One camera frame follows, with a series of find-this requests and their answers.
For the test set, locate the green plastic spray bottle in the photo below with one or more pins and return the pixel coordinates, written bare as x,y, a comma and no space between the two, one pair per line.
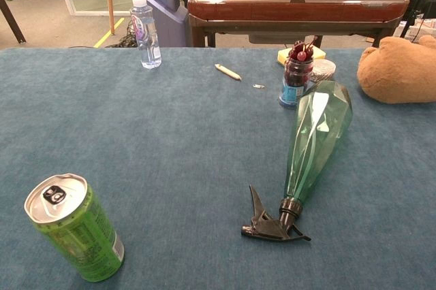
320,126

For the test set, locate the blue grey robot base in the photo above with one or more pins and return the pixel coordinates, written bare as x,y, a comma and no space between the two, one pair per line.
167,0

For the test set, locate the wooden mahjong table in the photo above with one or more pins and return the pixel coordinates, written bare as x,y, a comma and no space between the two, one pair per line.
293,7

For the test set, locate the dark table leg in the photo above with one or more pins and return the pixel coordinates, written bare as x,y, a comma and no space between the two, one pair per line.
10,17

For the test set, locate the brown plush bear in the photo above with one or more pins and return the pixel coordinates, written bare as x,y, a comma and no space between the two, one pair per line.
398,72

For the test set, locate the beige pen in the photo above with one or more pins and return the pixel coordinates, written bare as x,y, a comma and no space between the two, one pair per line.
228,72

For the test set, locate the green aluminium drink can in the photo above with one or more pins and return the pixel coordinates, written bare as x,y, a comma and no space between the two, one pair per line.
81,235

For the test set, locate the jar of red cherries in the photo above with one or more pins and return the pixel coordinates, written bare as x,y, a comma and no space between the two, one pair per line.
295,79

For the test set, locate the clear plastic water bottle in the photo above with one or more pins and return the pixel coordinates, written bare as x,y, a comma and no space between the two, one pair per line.
146,36

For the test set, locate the small metal clip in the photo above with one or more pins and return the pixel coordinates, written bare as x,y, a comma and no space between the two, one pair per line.
258,86

